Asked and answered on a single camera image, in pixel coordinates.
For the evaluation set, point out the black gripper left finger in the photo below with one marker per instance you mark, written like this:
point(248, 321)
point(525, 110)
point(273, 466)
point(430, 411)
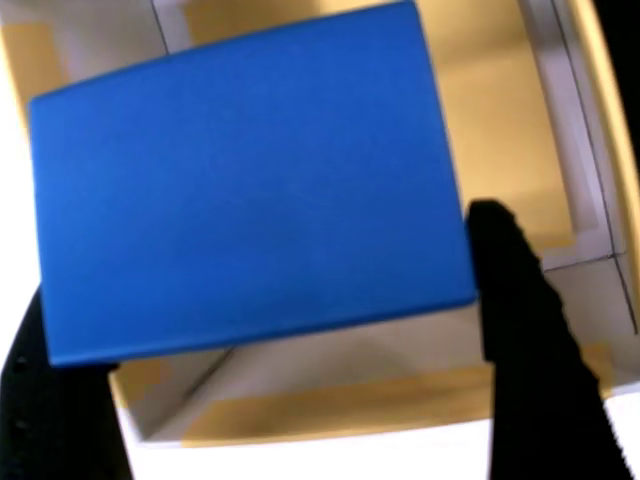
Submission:
point(50, 425)

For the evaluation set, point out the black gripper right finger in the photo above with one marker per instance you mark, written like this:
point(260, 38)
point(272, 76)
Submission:
point(535, 375)

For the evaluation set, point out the blue block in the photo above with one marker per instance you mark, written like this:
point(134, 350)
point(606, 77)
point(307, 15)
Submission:
point(250, 200)

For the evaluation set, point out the yellow cardboard box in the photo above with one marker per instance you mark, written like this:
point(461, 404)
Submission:
point(490, 125)

